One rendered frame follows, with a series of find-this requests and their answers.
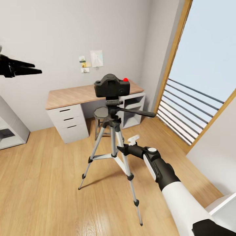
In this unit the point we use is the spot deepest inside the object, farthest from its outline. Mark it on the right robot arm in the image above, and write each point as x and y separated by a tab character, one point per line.
190	217

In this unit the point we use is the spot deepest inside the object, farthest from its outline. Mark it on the map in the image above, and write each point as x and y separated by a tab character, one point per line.
96	58
88	64

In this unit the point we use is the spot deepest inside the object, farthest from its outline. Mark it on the digital camera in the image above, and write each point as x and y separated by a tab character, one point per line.
111	86

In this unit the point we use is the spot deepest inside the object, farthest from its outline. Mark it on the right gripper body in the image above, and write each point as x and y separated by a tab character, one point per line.
130	149

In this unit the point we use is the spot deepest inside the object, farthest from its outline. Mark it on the camera tripod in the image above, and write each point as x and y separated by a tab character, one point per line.
112	103

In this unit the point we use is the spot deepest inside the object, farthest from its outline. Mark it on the fixed window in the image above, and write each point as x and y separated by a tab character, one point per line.
200	77

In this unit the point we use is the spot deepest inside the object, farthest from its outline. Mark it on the nightstand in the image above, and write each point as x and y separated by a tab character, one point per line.
224	211

